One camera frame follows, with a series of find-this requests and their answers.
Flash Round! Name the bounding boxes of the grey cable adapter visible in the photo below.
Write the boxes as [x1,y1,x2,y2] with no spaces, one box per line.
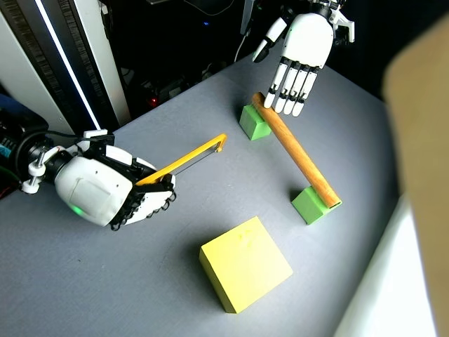
[240,0,254,36]

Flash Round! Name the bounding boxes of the grey table cloth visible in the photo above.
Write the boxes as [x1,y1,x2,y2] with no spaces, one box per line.
[0,52,404,337]

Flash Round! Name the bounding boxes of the wooden dowel rod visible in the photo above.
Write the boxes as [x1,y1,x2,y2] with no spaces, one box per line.
[251,92,342,209]

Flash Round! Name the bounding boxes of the brown cardboard panel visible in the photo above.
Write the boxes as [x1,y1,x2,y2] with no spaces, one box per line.
[382,13,449,337]

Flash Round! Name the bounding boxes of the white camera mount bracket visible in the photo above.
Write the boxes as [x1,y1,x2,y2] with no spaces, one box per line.
[19,128,109,194]

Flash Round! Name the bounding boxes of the white backdrop cloth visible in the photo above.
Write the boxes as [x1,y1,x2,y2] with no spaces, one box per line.
[333,196,439,337]

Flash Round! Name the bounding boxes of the yellow wooden block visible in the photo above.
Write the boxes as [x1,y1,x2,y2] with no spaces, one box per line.
[198,216,294,315]

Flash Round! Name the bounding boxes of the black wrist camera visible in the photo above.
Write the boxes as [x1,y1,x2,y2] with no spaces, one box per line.
[89,135,116,157]

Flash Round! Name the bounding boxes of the white frame column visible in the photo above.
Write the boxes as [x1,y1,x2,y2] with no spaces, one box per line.
[0,0,131,127]

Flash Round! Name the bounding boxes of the yellow hacksaw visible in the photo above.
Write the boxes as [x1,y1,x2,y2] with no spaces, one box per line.
[135,133,228,187]

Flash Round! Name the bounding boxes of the green support block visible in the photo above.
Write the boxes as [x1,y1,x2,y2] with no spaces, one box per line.
[239,104,273,142]
[290,185,343,226]

